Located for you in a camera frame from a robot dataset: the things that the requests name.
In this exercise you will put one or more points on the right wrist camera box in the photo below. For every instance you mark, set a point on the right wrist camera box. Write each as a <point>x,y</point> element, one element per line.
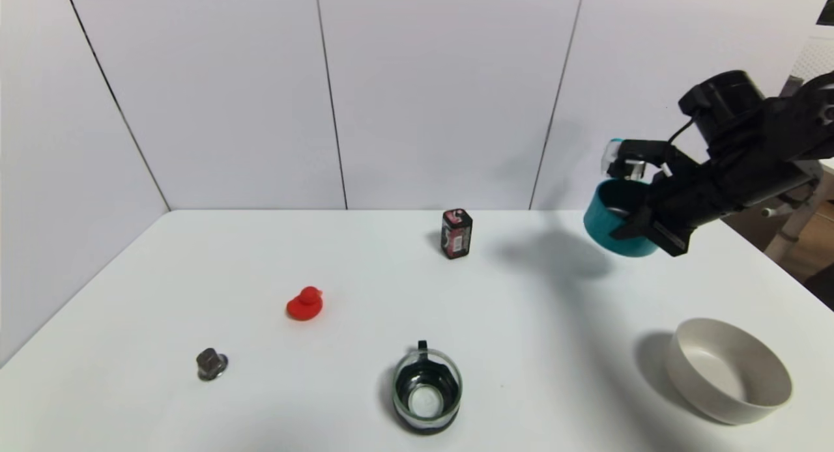
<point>642,155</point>

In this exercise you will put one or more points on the black wall-mounted object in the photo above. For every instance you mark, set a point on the black wall-mounted object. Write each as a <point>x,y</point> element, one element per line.
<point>827,9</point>

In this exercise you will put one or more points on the red rubber duck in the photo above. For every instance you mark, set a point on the red rubber duck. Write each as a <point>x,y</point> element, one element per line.
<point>305,305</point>

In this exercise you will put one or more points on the teal cup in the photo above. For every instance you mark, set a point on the teal cup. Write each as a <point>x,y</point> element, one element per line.
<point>603,229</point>

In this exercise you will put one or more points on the black red battery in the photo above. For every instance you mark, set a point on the black red battery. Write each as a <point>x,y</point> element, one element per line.
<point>457,234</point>

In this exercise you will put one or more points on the perforated pegboard panel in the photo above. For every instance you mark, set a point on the perforated pegboard panel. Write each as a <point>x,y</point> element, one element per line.
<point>813,61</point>

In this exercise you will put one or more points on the beige round bowl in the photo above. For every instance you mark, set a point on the beige round bowl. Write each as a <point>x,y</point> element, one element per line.
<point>723,380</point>

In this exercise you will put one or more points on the white metal stand frame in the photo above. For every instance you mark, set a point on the white metal stand frame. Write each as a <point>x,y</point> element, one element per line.
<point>791,234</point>

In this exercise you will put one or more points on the metallic brown coffee capsule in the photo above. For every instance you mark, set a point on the metallic brown coffee capsule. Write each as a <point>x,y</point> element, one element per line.
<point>210,363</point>

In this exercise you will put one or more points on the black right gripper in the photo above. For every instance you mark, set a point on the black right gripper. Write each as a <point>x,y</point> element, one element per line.
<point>659,228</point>

